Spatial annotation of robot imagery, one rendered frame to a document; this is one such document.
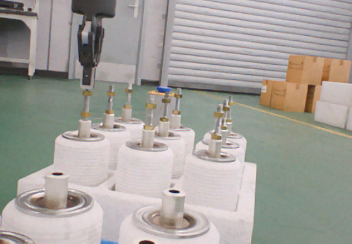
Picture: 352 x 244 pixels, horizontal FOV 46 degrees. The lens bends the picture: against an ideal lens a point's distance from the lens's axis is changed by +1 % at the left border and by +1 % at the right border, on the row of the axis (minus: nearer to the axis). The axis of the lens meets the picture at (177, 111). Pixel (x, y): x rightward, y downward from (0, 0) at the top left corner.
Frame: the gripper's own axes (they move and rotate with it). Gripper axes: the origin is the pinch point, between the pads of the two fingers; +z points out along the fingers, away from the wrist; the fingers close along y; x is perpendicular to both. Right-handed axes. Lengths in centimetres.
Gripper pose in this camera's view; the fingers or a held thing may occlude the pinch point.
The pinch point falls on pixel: (88, 77)
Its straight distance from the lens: 74.7
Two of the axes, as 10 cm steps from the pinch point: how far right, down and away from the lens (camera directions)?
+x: -9.9, -1.1, -0.5
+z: -1.1, 9.9, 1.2
